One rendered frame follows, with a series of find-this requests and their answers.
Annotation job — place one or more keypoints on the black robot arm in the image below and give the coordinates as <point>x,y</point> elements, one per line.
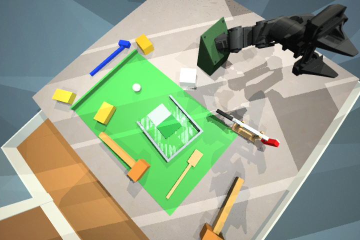
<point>260,35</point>

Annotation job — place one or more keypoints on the red putter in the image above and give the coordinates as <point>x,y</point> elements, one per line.
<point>265,140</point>

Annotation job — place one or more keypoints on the blue putter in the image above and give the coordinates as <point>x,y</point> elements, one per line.
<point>123,44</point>

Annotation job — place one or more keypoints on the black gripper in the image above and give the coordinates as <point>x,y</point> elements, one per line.
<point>324,31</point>

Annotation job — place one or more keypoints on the green flat mat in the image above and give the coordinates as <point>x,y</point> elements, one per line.
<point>123,129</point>

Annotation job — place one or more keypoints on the white golf ball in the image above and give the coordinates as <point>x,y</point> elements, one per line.
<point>136,87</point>

